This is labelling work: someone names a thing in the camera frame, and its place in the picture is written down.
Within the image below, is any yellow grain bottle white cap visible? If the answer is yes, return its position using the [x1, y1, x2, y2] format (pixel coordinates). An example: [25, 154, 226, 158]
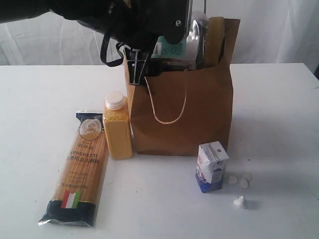
[103, 92, 133, 159]

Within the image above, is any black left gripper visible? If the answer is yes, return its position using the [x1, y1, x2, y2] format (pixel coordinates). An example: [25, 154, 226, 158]
[104, 0, 174, 86]

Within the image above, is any small milk carton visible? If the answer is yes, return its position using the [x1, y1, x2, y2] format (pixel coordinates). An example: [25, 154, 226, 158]
[195, 141, 229, 193]

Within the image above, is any brown paper bag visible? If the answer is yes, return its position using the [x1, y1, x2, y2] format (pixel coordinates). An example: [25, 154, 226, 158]
[126, 18, 240, 156]

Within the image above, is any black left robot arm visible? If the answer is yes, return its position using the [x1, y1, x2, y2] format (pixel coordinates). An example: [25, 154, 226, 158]
[0, 0, 188, 85]

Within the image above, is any spaghetti packet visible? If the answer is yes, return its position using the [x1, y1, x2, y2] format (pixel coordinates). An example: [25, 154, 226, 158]
[38, 112, 108, 227]

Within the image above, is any clear nut jar yellow lid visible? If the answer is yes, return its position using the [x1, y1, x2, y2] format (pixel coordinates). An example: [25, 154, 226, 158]
[151, 11, 226, 72]

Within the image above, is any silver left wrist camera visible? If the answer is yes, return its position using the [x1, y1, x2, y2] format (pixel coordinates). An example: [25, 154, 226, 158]
[163, 0, 192, 44]

